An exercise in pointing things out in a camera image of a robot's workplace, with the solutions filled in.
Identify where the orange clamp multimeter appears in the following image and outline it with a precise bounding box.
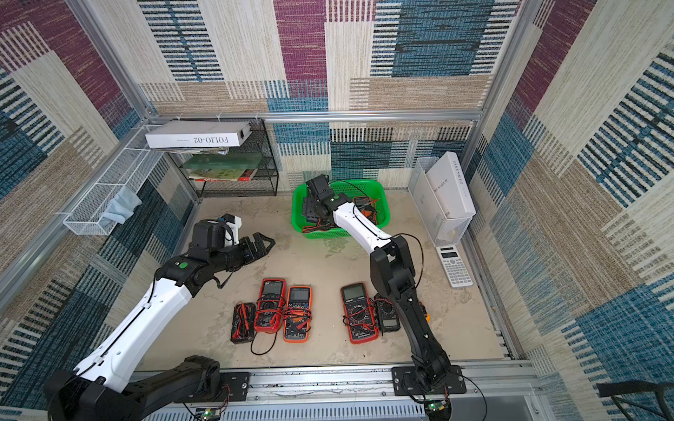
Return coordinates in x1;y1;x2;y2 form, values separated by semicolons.
353;196;378;225

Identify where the light blue cloth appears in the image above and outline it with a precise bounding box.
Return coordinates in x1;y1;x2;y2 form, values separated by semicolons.
99;187;142;228

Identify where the green book on shelf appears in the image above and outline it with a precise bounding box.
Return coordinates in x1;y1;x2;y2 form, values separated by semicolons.
181;153;263;182

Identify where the white wire wall basket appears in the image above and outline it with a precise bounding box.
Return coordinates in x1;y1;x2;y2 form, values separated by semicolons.
63;148;163;236

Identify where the red Aneng multimeter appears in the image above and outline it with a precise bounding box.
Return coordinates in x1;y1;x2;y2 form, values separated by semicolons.
341;282;379;345

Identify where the black wire mesh shelf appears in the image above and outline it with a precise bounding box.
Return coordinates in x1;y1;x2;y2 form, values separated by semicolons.
168;119;280;199

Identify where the orange Victor multimeter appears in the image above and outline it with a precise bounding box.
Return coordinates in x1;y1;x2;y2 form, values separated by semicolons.
283;286;312;343

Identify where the white calculator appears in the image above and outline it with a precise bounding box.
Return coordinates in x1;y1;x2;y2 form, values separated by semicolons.
436;246;474;289

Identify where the yellow clamp meter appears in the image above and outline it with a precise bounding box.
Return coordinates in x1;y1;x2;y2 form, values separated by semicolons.
419;301;431;323

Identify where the large dark green multimeter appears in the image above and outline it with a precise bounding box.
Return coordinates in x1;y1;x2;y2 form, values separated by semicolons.
301;196;336;234

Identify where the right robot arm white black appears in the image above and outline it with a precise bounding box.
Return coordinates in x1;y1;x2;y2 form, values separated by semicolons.
306;175;451;392

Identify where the green plastic basket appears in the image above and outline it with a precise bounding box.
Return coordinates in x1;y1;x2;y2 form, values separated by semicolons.
291;179;391;240

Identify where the red Delixi multimeter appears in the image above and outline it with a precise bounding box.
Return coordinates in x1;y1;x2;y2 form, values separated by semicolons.
254;278;287;333

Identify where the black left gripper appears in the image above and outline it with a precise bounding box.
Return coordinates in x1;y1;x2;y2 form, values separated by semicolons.
209;232;275;275

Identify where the white Folio box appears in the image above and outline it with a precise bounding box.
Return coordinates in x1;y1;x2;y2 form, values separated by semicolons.
146;120;251;149

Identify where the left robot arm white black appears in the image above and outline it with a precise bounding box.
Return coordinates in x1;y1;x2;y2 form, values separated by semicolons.
44;214;275;420

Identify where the white file box holder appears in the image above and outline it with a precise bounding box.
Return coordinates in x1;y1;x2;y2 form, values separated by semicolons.
408;152;476;247

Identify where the small black multimeter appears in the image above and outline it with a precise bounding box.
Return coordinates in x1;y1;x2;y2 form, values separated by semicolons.
374;294;401;333

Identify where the black pocket multimeter with leads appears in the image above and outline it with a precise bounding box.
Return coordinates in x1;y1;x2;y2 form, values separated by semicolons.
230;303;256;344

